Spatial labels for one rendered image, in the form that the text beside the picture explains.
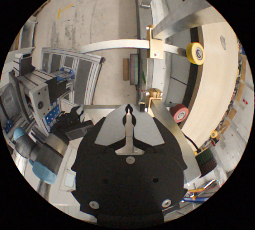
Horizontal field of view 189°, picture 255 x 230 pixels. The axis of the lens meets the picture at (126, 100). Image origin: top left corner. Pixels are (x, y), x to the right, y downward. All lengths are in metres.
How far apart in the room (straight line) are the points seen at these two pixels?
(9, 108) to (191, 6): 0.57
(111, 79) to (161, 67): 0.79
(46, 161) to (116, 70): 1.12
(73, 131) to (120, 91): 1.03
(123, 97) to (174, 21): 1.18
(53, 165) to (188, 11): 0.39
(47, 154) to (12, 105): 0.28
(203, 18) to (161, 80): 0.48
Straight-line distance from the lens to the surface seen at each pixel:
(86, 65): 1.02
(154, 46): 0.29
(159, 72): 0.53
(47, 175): 0.26
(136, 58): 0.41
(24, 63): 0.57
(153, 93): 0.28
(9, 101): 0.45
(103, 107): 0.32
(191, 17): 0.16
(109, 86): 1.19
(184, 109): 0.34
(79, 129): 0.26
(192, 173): 0.16
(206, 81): 0.39
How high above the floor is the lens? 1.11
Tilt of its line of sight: 61 degrees down
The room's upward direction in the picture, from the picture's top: 179 degrees clockwise
